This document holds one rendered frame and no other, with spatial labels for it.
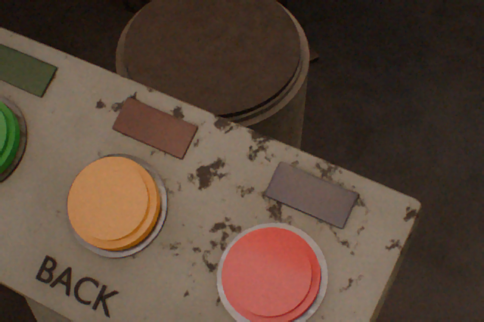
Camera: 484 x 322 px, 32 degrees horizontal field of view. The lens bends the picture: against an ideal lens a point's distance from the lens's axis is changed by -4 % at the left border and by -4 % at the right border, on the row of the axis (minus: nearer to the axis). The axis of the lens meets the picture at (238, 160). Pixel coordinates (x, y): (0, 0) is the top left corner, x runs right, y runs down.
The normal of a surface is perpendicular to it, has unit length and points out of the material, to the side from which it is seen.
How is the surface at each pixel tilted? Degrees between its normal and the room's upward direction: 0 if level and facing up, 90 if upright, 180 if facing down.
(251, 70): 0
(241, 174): 20
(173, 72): 0
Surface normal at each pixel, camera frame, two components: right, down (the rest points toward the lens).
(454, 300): 0.00, -0.55
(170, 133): -0.15, -0.26
